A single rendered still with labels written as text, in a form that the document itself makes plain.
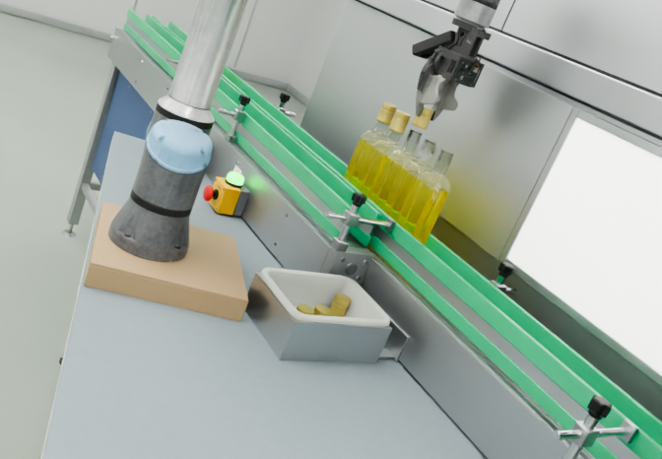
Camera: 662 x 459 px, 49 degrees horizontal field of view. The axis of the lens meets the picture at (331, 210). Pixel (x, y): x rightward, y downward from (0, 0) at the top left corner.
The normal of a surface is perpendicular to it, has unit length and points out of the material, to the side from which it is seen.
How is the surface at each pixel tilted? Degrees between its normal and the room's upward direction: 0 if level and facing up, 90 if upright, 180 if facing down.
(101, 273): 90
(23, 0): 90
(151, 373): 0
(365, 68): 90
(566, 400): 90
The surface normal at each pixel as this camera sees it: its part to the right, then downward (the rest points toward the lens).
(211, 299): 0.20, 0.38
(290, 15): 0.47, 0.44
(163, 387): 0.37, -0.88
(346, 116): -0.80, -0.14
